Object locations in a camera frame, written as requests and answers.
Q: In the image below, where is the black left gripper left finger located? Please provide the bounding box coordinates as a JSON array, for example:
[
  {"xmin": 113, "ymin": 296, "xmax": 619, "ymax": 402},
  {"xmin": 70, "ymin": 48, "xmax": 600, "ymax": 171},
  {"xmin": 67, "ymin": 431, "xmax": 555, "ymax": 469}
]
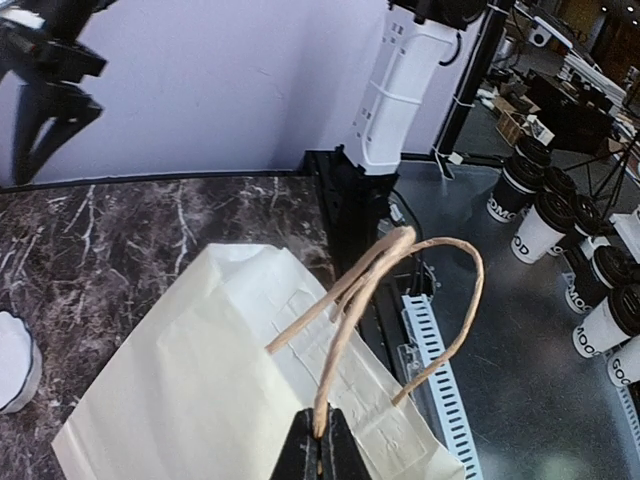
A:
[{"xmin": 270, "ymin": 408, "xmax": 320, "ymax": 480}]

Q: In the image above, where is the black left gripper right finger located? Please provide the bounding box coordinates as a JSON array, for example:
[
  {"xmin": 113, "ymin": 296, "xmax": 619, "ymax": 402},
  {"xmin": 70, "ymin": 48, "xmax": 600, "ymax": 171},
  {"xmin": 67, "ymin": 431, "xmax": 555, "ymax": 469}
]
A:
[{"xmin": 319, "ymin": 407, "xmax": 371, "ymax": 480}]

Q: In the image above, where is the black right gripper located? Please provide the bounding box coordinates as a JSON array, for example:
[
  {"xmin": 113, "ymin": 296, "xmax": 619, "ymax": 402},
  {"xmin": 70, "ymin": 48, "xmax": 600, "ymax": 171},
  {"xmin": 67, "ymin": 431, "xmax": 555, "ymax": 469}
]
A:
[{"xmin": 1, "ymin": 1, "xmax": 113, "ymax": 183}]

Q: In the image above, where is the brown paper takeout bag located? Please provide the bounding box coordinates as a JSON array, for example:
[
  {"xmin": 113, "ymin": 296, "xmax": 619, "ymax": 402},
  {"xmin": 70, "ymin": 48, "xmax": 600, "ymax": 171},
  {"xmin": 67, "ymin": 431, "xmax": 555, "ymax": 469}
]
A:
[{"xmin": 52, "ymin": 227, "xmax": 485, "ymax": 479}]

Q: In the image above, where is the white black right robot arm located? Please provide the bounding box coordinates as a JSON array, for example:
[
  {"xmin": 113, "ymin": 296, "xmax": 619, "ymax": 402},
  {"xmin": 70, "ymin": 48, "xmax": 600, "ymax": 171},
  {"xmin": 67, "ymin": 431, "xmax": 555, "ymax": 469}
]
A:
[{"xmin": 1, "ymin": 1, "xmax": 487, "ymax": 187}]

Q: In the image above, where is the white scalloped ceramic bowl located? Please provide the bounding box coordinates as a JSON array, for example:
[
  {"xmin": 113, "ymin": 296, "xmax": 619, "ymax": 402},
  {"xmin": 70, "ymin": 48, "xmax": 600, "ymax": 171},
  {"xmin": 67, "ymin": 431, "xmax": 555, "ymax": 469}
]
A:
[{"xmin": 0, "ymin": 311, "xmax": 42, "ymax": 415}]

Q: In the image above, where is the spare lidded cup right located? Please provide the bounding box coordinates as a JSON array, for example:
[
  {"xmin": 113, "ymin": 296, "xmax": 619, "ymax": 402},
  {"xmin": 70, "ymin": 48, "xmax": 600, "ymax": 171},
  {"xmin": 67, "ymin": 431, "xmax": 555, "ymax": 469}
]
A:
[{"xmin": 572, "ymin": 285, "xmax": 639, "ymax": 358}]

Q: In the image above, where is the spare lidded cup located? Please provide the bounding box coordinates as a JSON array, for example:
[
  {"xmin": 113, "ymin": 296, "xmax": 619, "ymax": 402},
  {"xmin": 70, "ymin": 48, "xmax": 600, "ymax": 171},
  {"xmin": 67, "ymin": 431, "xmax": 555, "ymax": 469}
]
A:
[
  {"xmin": 565, "ymin": 246, "xmax": 635, "ymax": 314},
  {"xmin": 572, "ymin": 285, "xmax": 639, "ymax": 358},
  {"xmin": 486, "ymin": 135, "xmax": 551, "ymax": 223},
  {"xmin": 510, "ymin": 191, "xmax": 575, "ymax": 264}
]

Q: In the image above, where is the spare lidded cup front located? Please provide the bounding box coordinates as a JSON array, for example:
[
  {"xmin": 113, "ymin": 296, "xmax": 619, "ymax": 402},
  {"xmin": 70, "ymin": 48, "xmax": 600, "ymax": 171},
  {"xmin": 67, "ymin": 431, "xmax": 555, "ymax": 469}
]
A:
[{"xmin": 510, "ymin": 191, "xmax": 575, "ymax": 264}]

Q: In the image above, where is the spare lidded cup far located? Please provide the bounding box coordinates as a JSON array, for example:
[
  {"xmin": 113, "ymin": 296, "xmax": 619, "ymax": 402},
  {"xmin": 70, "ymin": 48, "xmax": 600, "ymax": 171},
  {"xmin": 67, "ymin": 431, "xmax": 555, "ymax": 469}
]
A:
[{"xmin": 565, "ymin": 246, "xmax": 635, "ymax": 314}]

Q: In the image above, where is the spare lidded cup middle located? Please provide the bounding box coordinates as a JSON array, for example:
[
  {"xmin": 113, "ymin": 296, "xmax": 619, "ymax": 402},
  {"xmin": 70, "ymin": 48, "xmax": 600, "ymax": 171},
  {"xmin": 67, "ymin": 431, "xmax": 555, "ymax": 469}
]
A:
[{"xmin": 486, "ymin": 135, "xmax": 551, "ymax": 223}]

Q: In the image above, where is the white slotted cable duct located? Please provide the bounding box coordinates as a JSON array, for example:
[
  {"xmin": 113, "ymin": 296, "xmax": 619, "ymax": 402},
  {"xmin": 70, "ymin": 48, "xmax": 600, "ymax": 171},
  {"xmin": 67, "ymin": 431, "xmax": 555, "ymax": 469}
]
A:
[{"xmin": 398, "ymin": 295, "xmax": 483, "ymax": 479}]

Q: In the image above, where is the black corner frame post right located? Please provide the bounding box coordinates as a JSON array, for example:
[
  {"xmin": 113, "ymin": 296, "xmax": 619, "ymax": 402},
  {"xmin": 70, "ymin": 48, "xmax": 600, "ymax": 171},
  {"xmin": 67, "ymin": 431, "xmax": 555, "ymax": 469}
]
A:
[{"xmin": 432, "ymin": 0, "xmax": 515, "ymax": 160}]

